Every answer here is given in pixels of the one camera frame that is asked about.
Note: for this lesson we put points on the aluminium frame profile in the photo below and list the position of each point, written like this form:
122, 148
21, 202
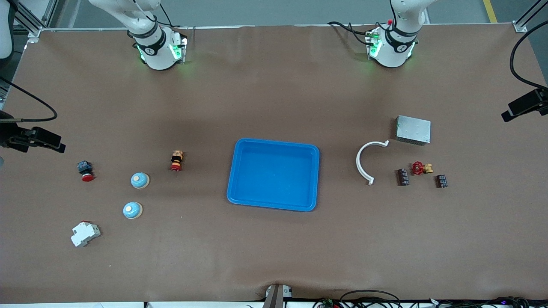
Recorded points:
34, 32
520, 26

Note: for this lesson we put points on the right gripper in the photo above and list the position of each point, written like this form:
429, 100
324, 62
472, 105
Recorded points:
9, 136

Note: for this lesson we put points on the blue desk bell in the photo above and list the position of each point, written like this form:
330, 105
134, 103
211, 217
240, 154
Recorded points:
132, 210
140, 180

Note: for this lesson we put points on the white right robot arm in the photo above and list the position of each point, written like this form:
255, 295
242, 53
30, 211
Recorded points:
156, 55

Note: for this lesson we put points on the brown table cover mat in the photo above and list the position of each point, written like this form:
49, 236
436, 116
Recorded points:
274, 256

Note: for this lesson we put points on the blue plastic tray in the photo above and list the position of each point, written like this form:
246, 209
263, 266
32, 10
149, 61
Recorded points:
274, 175

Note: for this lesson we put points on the grey mount bracket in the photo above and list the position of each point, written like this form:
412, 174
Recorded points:
274, 297

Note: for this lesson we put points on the grey metal box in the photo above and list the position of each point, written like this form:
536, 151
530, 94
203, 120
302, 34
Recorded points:
413, 130

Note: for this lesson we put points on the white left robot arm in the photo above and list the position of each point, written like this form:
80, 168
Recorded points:
391, 53

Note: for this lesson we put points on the white curved plastic clamp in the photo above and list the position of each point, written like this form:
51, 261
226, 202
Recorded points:
358, 164

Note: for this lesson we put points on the red mushroom button dark body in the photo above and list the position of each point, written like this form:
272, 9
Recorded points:
87, 176

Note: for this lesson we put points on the white circuit breaker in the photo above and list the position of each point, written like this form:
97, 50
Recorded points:
84, 234

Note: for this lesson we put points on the red yellow push button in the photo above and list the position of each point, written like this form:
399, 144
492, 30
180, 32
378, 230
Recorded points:
176, 161

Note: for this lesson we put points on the black capacitor block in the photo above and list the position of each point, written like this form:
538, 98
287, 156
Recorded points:
442, 181
403, 177

